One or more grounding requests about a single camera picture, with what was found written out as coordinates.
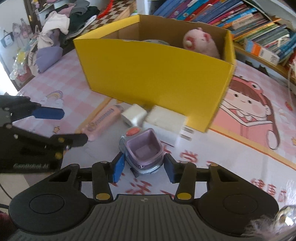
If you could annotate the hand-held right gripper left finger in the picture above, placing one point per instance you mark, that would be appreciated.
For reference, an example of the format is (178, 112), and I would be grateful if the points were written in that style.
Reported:
(118, 171)

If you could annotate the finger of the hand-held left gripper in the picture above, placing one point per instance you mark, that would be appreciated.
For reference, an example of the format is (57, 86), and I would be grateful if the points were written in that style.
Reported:
(71, 140)
(48, 113)

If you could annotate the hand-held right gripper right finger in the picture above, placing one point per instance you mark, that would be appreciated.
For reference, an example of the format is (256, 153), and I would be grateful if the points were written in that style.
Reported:
(172, 171)

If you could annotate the grey and purple toy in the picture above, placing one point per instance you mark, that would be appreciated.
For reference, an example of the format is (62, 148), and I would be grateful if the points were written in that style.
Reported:
(143, 148)

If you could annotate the pink utility knife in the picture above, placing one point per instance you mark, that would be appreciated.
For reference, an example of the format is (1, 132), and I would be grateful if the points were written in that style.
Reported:
(101, 121)

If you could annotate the yellow cardboard box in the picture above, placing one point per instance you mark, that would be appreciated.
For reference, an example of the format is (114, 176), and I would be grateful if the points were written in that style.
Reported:
(150, 76)

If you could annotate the pink plush pig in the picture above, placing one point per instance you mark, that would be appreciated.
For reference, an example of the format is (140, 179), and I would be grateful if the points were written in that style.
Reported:
(201, 41)

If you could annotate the cream rectangular box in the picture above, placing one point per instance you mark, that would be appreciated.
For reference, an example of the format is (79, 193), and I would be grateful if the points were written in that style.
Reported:
(164, 122)

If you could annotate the lilac garment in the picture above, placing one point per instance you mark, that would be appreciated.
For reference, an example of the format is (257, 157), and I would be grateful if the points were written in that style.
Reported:
(47, 59)

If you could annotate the clear plastic water bottle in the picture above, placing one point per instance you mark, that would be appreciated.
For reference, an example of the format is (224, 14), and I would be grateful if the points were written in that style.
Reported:
(17, 68)

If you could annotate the white charger block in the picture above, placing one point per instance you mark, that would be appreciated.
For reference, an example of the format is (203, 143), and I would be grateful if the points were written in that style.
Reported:
(134, 114)

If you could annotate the pink checked printed tablecloth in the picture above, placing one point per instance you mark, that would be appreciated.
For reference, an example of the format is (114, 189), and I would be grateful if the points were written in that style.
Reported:
(254, 162)

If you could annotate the dark blue hanging bag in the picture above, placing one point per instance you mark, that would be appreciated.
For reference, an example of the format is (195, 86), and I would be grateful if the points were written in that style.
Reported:
(7, 39)

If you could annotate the cream garment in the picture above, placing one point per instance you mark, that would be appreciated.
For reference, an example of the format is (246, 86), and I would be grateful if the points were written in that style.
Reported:
(55, 23)

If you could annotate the black garment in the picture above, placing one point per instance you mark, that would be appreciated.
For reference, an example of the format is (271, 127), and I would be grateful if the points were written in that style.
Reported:
(81, 19)

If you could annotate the grey garment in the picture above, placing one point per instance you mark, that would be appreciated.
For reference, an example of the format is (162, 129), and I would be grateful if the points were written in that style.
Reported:
(78, 4)

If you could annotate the red stick toy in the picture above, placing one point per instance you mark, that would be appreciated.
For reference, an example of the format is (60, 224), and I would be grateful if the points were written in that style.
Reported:
(105, 10)

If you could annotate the wooden chessboard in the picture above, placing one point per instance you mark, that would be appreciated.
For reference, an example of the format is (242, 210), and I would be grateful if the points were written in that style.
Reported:
(121, 6)

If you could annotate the orange and white carton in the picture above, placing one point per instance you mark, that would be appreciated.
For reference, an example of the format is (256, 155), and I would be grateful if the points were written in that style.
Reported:
(261, 52)

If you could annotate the row of colourful children's books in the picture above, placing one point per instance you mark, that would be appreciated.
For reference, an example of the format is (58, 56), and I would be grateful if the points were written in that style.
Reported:
(208, 11)

